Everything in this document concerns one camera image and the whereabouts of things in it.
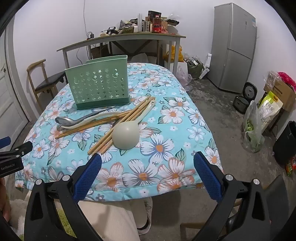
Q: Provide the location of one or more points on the red label bottle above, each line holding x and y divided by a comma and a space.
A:
157, 27

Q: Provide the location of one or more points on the white shoe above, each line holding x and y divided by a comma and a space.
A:
148, 208

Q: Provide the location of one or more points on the wooden chair black seat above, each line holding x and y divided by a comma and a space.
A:
49, 81

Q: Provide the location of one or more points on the metal spoon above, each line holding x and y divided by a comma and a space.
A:
64, 121

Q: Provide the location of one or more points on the white sack under desk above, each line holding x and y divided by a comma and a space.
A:
144, 59

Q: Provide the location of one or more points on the fluffy white green garment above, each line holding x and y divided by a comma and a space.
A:
16, 208

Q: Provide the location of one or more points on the brown cardboard box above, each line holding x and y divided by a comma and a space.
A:
285, 92

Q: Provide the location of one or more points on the clear plastic bag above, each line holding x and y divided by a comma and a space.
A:
272, 78

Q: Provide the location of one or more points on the green perforated utensil holder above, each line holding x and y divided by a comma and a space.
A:
99, 85

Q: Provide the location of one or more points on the yellow plastic bag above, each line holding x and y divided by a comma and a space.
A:
174, 54

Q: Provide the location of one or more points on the pink plastic bag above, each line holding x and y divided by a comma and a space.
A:
288, 78

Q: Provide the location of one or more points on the pale green round ladle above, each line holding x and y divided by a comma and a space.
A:
126, 136

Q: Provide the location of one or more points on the white panel door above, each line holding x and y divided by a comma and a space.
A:
9, 104

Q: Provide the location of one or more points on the pile of bamboo chopsticks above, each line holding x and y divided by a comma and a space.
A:
100, 144

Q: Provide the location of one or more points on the black rice cooker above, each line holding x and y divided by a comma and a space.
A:
242, 104

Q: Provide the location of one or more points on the blue floral blanket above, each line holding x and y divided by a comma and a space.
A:
161, 148

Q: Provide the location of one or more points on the clutter of bottles and jars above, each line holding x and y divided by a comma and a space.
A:
143, 25

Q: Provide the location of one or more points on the person's leg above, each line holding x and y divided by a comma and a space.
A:
111, 220

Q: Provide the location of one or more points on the person's left forearm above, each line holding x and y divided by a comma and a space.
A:
4, 199

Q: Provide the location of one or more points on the yellow green rice bag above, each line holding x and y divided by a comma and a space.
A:
269, 109

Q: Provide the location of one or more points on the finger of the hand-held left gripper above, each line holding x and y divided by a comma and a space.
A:
5, 141
23, 149

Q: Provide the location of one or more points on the clear bag of green vegetables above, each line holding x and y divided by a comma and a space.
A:
253, 134

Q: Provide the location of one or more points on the white ceramic spoon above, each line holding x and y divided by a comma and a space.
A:
85, 121

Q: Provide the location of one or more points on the white plastic bag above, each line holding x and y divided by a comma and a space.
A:
183, 76

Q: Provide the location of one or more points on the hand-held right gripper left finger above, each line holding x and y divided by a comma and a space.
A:
89, 176

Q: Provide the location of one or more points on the cardboard box under desk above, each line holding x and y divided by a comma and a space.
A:
99, 52

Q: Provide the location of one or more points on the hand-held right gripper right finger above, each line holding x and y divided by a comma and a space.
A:
208, 176

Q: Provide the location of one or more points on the black power adapter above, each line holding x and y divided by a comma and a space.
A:
91, 35

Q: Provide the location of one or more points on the black trash bin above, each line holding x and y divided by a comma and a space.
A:
285, 143

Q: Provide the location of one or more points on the grey desk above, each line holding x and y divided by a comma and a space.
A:
120, 38

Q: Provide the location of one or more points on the silver refrigerator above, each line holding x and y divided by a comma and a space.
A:
231, 46

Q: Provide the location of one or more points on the red snack packet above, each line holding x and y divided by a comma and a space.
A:
291, 166

